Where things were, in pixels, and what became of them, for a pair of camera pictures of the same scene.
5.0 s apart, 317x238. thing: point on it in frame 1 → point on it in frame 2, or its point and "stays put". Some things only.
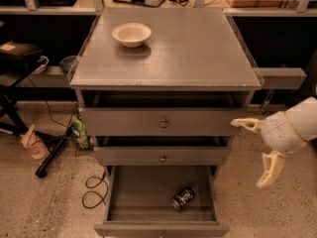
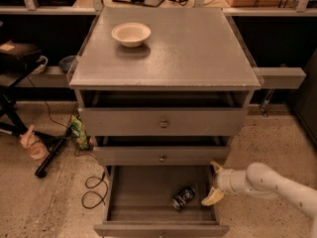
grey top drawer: x=160 y=121 stays put
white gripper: x=279 y=132 → x=224 y=181
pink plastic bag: x=35 y=145 stays put
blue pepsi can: x=181 y=199 stays put
